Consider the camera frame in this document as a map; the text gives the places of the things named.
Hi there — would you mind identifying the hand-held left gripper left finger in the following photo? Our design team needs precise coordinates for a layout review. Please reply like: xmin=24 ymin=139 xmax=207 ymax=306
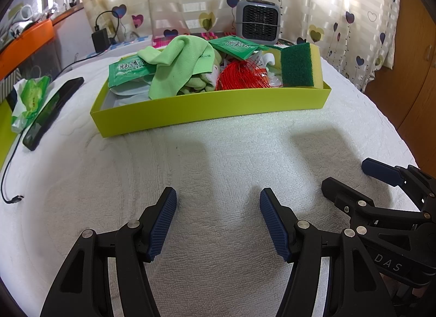
xmin=40 ymin=186 xmax=178 ymax=317

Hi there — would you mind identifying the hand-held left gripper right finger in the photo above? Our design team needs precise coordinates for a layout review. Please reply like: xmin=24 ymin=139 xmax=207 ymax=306
xmin=259 ymin=187 xmax=397 ymax=317

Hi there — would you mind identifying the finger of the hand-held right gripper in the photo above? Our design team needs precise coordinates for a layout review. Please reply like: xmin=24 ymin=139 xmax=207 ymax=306
xmin=361 ymin=158 xmax=436 ymax=206
xmin=322 ymin=177 xmax=430 ymax=228

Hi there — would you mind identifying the yellow green sponge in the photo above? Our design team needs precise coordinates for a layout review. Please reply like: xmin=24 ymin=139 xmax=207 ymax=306
xmin=280 ymin=42 xmax=323 ymax=88

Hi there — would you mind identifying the green patterned cloth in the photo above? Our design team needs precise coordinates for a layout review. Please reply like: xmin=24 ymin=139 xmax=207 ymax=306
xmin=179 ymin=53 xmax=222 ymax=94

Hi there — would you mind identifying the red tassel knot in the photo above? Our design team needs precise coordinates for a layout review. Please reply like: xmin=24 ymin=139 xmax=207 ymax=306
xmin=216 ymin=59 xmax=283 ymax=92

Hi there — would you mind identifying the light green cloth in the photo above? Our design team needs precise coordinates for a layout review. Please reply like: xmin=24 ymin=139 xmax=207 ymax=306
xmin=137 ymin=35 xmax=213 ymax=101

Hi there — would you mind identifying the green tea packet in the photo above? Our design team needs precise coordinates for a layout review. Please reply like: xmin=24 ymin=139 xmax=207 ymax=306
xmin=208 ymin=35 xmax=260 ymax=59
xmin=108 ymin=59 xmax=159 ymax=90

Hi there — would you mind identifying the wooden cabinet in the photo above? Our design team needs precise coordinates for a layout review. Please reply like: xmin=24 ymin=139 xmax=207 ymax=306
xmin=363 ymin=0 xmax=436 ymax=174

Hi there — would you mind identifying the white cloth bundle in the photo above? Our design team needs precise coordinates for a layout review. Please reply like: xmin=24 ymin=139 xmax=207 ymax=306
xmin=264 ymin=52 xmax=283 ymax=80
xmin=111 ymin=80 xmax=152 ymax=99

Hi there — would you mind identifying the black phone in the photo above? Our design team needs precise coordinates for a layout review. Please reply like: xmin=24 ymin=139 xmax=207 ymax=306
xmin=23 ymin=77 xmax=84 ymax=151

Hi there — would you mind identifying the plaid cloth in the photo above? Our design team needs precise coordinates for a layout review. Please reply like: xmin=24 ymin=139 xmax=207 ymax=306
xmin=153 ymin=31 xmax=297 ymax=48

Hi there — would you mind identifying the green tissue packet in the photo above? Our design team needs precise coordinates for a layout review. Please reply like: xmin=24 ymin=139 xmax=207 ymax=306
xmin=11 ymin=76 xmax=52 ymax=133

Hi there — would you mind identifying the white power strip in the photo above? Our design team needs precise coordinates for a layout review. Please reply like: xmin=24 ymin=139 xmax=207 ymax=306
xmin=87 ymin=35 xmax=154 ymax=60

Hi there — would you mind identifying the lime green box lid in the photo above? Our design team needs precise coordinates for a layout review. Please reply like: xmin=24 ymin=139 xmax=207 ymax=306
xmin=0 ymin=100 xmax=17 ymax=166

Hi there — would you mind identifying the grey mini heater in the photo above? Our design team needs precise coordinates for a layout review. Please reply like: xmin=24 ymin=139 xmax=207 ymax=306
xmin=234 ymin=0 xmax=283 ymax=46

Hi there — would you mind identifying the black charger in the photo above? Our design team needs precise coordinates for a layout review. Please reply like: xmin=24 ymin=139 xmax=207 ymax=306
xmin=92 ymin=30 xmax=111 ymax=53

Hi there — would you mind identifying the orange tray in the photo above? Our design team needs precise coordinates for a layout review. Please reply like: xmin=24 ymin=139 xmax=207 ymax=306
xmin=0 ymin=19 xmax=55 ymax=79

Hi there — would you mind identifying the heap of white packets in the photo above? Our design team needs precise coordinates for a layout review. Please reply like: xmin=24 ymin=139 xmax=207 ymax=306
xmin=0 ymin=3 xmax=58 ymax=38

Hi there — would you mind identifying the black cable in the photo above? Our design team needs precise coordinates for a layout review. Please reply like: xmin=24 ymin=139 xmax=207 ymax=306
xmin=2 ymin=140 xmax=24 ymax=205

